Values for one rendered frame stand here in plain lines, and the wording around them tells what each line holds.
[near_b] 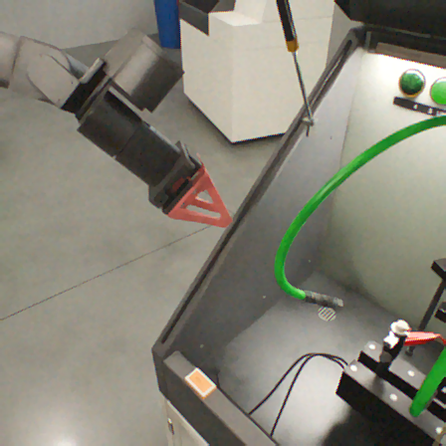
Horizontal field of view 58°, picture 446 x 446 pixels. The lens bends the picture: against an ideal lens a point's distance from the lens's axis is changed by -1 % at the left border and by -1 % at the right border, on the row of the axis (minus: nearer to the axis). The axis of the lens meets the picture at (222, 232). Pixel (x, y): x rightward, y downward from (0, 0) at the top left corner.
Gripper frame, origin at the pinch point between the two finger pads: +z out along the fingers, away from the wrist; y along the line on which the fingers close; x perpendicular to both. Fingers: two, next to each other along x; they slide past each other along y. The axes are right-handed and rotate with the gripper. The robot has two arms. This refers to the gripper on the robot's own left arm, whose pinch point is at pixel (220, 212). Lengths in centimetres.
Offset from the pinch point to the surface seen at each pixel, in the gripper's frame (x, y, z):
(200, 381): 27.6, 6.3, 22.1
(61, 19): 46, 642, -128
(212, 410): 28.4, 1.7, 24.7
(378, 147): -19.1, -2.8, 8.3
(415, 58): -38.3, 20.0, 15.2
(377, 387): 6.4, -1.7, 43.2
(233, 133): -5, 288, 79
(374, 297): -2, 30, 60
